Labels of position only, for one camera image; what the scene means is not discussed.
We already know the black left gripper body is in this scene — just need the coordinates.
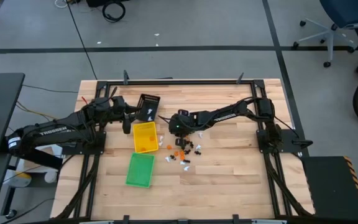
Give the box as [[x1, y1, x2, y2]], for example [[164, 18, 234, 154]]
[[110, 95, 132, 135]]

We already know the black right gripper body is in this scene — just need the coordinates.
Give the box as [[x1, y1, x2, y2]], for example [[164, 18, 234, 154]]
[[168, 109, 198, 149]]

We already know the black slotted plastic basket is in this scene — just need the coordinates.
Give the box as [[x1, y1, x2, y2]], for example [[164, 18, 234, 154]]
[[135, 93, 162, 123]]

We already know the yellow slotted plastic basket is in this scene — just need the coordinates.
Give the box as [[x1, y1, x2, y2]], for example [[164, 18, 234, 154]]
[[132, 121, 160, 154]]

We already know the green slotted plastic basket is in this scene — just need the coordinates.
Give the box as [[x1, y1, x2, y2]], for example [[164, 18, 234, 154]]
[[124, 152, 156, 189]]

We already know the white cardboard box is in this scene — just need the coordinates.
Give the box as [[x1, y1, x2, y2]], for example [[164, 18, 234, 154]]
[[9, 143, 64, 175]]

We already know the white round container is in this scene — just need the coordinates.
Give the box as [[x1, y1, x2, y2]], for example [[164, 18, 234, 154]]
[[44, 170, 58, 184]]

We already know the white yellow container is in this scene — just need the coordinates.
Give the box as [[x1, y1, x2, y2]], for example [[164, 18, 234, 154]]
[[3, 169, 32, 189]]

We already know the black platform with hazard edge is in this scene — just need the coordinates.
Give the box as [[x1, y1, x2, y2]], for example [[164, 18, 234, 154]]
[[300, 155, 358, 222]]

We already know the blue office chair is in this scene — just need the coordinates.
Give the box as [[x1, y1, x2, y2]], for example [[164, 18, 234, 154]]
[[292, 0, 358, 68]]

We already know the thin black desk cable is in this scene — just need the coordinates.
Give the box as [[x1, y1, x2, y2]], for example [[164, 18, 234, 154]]
[[22, 83, 80, 94]]

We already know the long black floor cable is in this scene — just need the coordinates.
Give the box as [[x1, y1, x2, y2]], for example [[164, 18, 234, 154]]
[[65, 1, 98, 81]]

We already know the yellow cable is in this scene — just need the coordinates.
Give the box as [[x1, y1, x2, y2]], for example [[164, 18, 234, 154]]
[[14, 100, 58, 121]]

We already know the coiled black cable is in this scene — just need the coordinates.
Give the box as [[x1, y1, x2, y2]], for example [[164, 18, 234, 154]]
[[101, 0, 127, 23]]

